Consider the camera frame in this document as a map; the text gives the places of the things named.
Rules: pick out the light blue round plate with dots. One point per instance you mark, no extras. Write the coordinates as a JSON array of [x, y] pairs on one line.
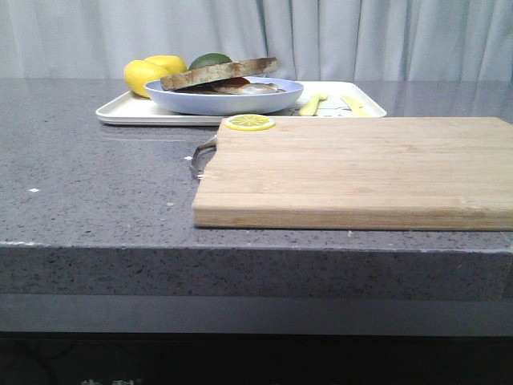
[[226, 104]]

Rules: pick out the bread slice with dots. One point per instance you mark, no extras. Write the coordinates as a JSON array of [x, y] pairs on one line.
[[199, 90], [217, 72]]

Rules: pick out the white rectangular tray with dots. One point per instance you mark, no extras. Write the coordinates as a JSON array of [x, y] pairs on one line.
[[128, 109]]

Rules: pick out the lemon slice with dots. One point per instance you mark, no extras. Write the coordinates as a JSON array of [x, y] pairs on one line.
[[249, 122]]

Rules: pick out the yellow plastic fork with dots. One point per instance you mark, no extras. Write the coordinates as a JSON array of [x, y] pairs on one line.
[[310, 108]]

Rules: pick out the fried egg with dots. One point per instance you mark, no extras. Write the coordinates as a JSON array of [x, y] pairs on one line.
[[242, 86]]

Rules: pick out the yellow plastic knife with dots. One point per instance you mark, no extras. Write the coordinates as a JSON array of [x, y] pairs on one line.
[[357, 107]]

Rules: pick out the green lime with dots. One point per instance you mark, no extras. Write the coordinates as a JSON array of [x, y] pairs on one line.
[[209, 59]]

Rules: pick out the rear yellow lemon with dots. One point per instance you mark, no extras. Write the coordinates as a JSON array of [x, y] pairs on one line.
[[172, 63]]

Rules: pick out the yellow lemon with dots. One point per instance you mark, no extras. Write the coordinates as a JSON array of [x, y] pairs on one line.
[[139, 72], [172, 63]]

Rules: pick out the front yellow lemon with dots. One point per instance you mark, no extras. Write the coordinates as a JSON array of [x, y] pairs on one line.
[[139, 72]]

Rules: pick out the wooden cutting board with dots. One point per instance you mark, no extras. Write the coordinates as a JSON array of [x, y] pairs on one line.
[[395, 173]]

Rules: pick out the grey curtain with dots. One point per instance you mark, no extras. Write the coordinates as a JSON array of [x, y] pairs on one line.
[[312, 40]]

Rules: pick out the metal cutting board handle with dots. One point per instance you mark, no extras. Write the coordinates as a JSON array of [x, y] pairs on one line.
[[197, 166]]

